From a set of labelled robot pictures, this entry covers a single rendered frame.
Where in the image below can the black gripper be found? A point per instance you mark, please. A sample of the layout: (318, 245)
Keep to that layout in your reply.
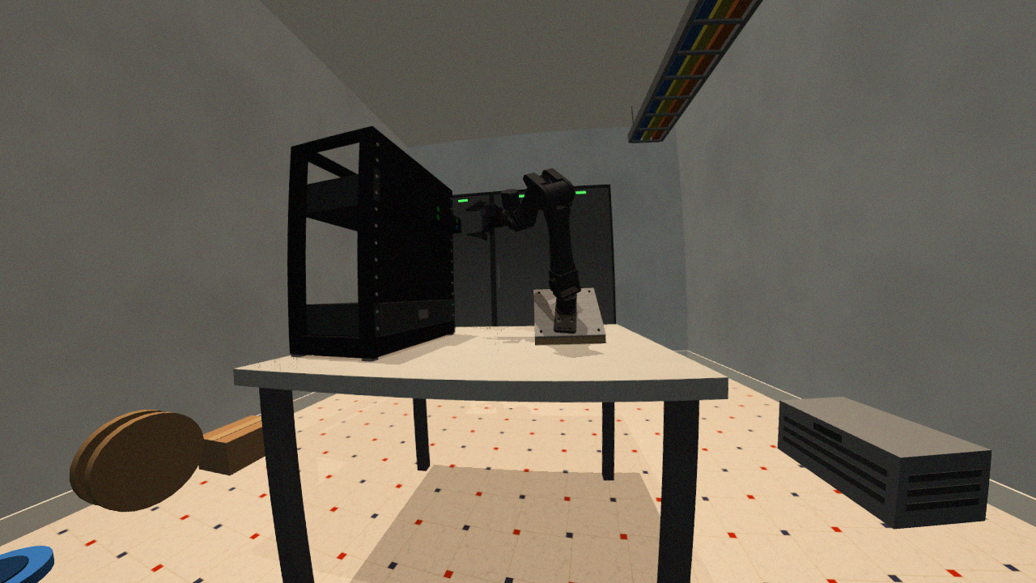
(485, 228)

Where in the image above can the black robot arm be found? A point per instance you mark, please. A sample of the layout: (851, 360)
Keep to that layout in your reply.
(554, 200)

